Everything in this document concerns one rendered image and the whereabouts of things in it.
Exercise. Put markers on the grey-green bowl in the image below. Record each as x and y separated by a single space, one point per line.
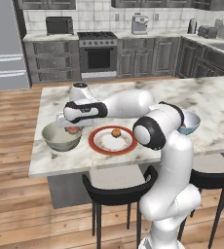
60 141

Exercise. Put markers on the grey wall socket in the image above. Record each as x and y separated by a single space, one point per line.
117 17
156 16

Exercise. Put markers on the black microwave oven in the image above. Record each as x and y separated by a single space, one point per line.
59 26

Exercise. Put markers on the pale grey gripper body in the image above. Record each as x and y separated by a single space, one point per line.
63 123

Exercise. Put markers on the black stool with grey seat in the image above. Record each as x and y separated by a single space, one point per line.
117 191
214 176

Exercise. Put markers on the grey drawer cupboard run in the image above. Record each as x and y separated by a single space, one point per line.
52 61

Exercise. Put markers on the steel oven with hob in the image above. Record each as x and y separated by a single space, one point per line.
97 56

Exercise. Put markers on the grey door cupboard run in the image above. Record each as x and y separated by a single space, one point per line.
146 56

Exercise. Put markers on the orange-red round fruit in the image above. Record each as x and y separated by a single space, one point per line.
73 130

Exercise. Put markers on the dark wall cupboard run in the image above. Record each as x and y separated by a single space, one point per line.
169 3

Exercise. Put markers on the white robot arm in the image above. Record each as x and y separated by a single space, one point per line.
174 155

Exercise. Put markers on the dark grey toaster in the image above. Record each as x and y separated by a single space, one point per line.
207 31

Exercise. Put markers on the blue bowl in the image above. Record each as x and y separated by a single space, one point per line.
191 123

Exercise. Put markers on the red-rimmed white plate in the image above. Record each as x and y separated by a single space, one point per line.
112 142

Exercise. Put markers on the orange round fruit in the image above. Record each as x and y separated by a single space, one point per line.
116 133

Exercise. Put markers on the grey side cupboard run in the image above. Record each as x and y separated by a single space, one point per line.
205 61

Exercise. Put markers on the dark kettle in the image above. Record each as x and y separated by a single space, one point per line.
192 26

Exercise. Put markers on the silver fridge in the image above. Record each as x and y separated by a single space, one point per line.
5 48

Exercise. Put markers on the silver coffee machine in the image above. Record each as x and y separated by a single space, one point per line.
139 24

